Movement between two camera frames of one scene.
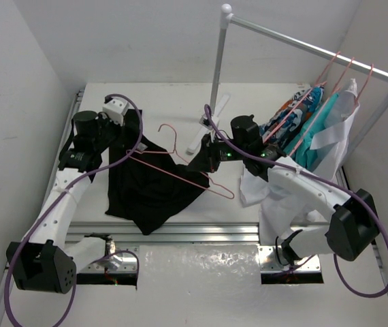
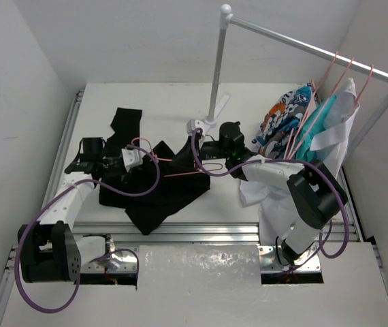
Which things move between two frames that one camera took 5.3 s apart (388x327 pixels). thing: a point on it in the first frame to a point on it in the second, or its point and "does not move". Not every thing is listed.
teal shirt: [301, 146] does not move
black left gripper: [126, 123] to [118, 162]
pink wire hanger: [182, 157] to [158, 159]
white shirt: [257, 191] does not move
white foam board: [216, 285] does not move
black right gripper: [205, 159] does not move
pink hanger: [301, 101] to [309, 102]
